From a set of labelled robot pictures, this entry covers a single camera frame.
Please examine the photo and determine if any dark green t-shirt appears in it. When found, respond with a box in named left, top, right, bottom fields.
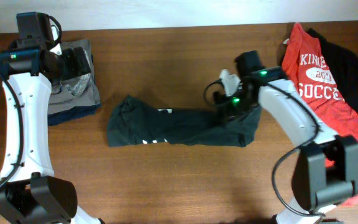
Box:
left=106, top=95, right=262, bottom=147

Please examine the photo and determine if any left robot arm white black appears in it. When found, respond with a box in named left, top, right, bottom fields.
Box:
left=0, top=12, right=101, bottom=224

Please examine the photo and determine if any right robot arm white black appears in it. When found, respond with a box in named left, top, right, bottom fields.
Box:
left=213, top=50, right=358, bottom=224

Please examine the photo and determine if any grey folded shirt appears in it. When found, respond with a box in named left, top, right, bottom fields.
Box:
left=48, top=39, right=101, bottom=116

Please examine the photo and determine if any navy folded garment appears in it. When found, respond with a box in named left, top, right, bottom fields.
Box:
left=48, top=103, right=101, bottom=126

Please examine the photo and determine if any red soccer t-shirt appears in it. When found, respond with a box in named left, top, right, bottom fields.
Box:
left=281, top=23, right=358, bottom=206

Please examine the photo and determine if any black garment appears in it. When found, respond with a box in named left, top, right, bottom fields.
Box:
left=306, top=28, right=358, bottom=111

